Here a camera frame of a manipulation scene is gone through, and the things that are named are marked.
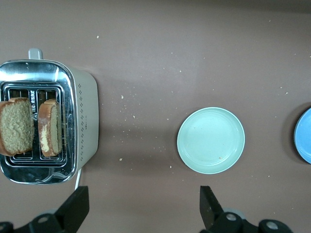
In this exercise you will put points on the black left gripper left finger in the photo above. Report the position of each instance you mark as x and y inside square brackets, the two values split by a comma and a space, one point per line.
[73, 208]

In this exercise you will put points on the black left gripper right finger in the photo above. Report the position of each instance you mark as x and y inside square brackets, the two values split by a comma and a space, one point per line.
[210, 208]

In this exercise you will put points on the brown bread slice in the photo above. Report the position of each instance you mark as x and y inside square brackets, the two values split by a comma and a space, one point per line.
[47, 128]
[15, 126]

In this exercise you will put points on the pale green plate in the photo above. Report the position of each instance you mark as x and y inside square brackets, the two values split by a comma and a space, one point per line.
[210, 140]

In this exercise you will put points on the blue plate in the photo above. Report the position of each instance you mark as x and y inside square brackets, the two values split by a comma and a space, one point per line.
[304, 136]

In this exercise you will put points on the beige and chrome toaster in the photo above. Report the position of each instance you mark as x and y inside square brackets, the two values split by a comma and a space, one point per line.
[86, 114]

